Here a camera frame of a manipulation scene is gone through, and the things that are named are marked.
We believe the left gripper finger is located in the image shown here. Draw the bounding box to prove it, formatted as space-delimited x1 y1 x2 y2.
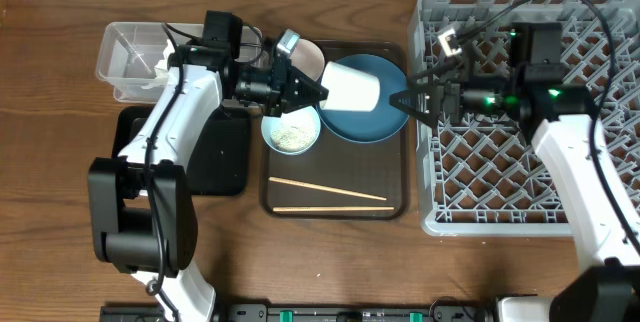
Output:
288 70 329 98
284 99 325 113

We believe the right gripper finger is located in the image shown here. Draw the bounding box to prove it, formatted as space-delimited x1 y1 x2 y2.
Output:
389 92 429 125
407 75 439 95

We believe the pink bowl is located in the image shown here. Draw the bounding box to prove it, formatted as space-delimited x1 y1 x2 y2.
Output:
290 39 325 81

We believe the dark blue plate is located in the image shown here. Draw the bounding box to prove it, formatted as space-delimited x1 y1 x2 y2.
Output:
318 54 408 143

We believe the white cup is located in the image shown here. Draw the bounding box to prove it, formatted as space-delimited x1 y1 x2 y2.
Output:
319 62 380 112

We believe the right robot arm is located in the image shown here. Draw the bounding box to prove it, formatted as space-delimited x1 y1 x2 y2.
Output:
389 72 639 321

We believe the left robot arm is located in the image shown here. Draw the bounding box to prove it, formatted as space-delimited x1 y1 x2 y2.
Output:
88 42 328 321

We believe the grey dishwasher rack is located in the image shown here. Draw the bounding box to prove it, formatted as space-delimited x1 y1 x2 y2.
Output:
408 0 639 237

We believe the light blue bowl with rice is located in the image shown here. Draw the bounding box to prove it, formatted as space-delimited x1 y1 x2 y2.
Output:
261 107 321 156

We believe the upper wooden chopstick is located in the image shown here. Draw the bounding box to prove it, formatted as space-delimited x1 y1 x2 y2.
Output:
268 176 387 201

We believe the brown serving tray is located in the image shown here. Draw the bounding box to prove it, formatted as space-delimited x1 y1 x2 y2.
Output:
260 40 409 220

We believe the black tray bin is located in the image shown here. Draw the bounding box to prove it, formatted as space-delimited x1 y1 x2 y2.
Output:
110 106 251 199

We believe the clear plastic bin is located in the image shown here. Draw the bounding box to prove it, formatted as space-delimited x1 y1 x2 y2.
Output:
95 21 270 106

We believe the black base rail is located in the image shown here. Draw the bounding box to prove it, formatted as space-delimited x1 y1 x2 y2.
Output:
98 302 501 322

